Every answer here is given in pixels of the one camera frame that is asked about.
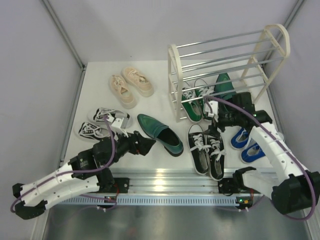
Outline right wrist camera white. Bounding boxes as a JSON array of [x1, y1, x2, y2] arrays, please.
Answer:
[[203, 100, 219, 118]]

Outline green loafer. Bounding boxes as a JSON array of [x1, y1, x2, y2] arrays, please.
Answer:
[[137, 114, 184, 157], [214, 73, 236, 114]]

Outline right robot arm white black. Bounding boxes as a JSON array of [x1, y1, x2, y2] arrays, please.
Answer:
[[203, 92, 320, 221]]

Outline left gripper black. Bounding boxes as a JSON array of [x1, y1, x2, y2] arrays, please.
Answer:
[[104, 128, 156, 169]]

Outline blue canvas sneaker lower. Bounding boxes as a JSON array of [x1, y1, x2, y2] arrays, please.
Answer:
[[241, 143, 266, 164]]

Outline beige sneaker right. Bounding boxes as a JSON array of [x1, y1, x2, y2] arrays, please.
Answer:
[[121, 66, 154, 97]]

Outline cream shoe rack metal bars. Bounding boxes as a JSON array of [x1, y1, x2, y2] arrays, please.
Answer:
[[167, 24, 291, 122]]

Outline black canvas sneaker left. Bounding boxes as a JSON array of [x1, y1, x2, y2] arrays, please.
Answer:
[[187, 124, 210, 175]]

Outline perforated cable duct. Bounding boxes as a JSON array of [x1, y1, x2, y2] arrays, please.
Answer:
[[57, 194, 253, 206]]

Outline blue canvas sneaker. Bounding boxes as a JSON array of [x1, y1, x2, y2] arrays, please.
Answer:
[[230, 128, 252, 150], [241, 143, 266, 164]]

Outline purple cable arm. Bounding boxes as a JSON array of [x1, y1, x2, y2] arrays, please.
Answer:
[[9, 116, 118, 213], [203, 96, 316, 221]]

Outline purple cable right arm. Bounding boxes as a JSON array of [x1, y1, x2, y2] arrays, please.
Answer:
[[203, 96, 316, 221]]

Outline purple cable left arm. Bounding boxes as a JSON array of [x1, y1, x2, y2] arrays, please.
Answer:
[[9, 116, 118, 213]]

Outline beige sneaker left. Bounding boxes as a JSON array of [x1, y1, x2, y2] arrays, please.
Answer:
[[109, 74, 137, 109]]

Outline black canvas sneaker right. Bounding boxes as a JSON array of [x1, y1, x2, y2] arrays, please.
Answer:
[[206, 133, 226, 181]]

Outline black white sneaker upper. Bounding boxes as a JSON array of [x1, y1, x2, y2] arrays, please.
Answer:
[[87, 107, 133, 129]]

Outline green canvas sneaker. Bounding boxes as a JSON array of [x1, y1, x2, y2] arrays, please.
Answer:
[[181, 82, 202, 123], [194, 78, 215, 121]]

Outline black white sneaker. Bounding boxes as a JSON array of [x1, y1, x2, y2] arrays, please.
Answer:
[[87, 107, 133, 129], [73, 121, 115, 141]]

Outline beige sneaker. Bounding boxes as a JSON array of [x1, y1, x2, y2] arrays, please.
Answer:
[[121, 66, 154, 97], [109, 74, 137, 109]]

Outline black white sneaker lower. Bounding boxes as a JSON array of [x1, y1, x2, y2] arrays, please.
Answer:
[[73, 121, 115, 141]]

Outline blue canvas sneaker upper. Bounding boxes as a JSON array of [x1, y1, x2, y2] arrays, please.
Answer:
[[230, 128, 252, 150]]

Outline black canvas sneaker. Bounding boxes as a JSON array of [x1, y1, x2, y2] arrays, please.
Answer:
[[206, 133, 226, 181], [187, 124, 210, 175]]

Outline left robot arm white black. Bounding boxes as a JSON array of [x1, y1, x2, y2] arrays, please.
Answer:
[[10, 131, 156, 220]]

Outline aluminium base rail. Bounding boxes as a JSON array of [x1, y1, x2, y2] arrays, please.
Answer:
[[59, 167, 278, 195]]

